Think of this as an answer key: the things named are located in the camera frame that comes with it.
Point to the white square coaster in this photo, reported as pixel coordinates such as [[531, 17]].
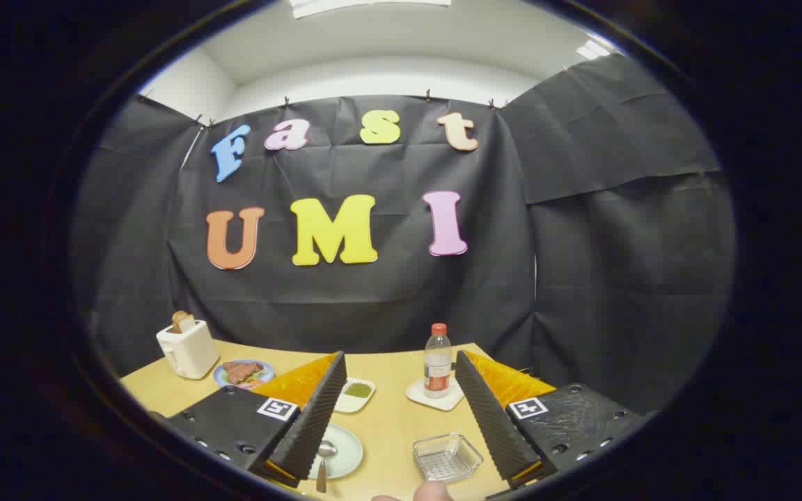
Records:
[[418, 396]]

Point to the black backdrop cloth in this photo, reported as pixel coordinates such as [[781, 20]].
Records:
[[582, 278]]

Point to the clear red capped water bottle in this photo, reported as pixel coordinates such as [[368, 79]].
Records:
[[437, 365]]

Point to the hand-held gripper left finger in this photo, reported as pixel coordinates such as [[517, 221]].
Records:
[[317, 410]]

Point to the toast slice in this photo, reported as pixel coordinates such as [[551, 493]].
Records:
[[182, 321]]

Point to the cream toaster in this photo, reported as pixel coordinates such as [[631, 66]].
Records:
[[189, 351]]

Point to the meat with salad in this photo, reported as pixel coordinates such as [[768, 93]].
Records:
[[239, 371]]

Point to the ceiling light panel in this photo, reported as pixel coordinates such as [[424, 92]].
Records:
[[592, 50], [366, 5]]

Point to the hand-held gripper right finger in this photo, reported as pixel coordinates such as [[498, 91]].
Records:
[[488, 417]]

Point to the white divided tray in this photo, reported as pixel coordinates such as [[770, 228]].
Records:
[[351, 403]]

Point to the small blue plate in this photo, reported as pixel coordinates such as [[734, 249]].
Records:
[[265, 369]]

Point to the pale green plate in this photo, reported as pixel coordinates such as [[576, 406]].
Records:
[[347, 456]]

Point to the green beans pile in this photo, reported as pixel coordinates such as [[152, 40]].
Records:
[[358, 390]]

